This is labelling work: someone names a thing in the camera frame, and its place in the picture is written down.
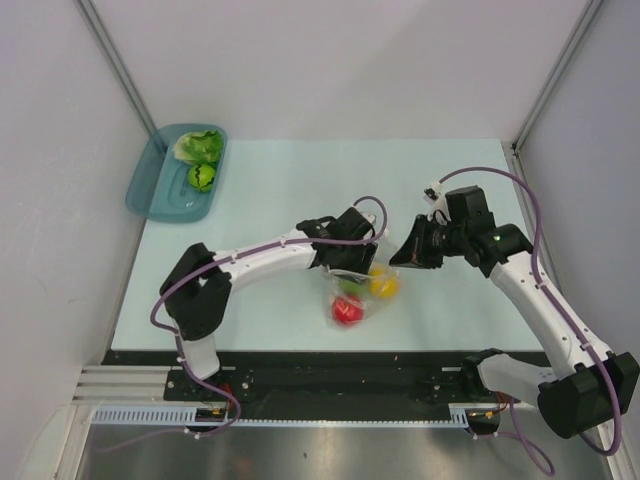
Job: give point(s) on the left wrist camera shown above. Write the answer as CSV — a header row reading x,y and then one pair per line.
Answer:
x,y
370,218

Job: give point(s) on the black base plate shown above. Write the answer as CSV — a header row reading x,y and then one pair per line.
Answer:
x,y
362,387

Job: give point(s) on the right aluminium corner post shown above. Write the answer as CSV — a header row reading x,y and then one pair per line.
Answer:
x,y
569,52

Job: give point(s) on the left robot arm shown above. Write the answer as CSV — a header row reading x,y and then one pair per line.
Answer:
x,y
196,293

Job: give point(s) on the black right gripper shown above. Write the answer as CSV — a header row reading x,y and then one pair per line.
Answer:
x,y
414,253

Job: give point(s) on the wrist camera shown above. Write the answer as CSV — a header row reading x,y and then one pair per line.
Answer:
x,y
434,192
370,218

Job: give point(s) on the green fake pepper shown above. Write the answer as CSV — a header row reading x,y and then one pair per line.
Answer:
x,y
349,287

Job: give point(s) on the white cable duct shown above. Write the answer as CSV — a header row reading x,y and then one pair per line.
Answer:
x,y
174,416

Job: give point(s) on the teal plastic bin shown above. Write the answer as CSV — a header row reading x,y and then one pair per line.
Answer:
x,y
159,189

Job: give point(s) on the front aluminium rail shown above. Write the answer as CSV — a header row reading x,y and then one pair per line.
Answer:
x,y
523,381

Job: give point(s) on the yellow fake food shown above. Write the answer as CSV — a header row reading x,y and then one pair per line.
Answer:
x,y
384,283

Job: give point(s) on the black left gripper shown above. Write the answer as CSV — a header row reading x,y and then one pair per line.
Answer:
x,y
365,254

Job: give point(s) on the left aluminium corner post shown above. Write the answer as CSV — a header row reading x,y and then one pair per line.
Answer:
x,y
108,48

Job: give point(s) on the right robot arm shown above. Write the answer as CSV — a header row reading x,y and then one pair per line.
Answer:
x,y
504,256

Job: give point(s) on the aluminium corner post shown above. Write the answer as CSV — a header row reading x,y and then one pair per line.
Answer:
x,y
569,52
108,48

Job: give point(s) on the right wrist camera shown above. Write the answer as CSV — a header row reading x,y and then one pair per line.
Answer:
x,y
434,192

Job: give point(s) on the red fake tomato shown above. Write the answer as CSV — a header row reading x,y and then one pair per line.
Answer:
x,y
347,310

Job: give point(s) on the clear polka dot zip bag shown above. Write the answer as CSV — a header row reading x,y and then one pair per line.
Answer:
x,y
371,304

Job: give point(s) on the green fake lettuce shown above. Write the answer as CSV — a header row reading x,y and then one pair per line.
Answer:
x,y
202,147

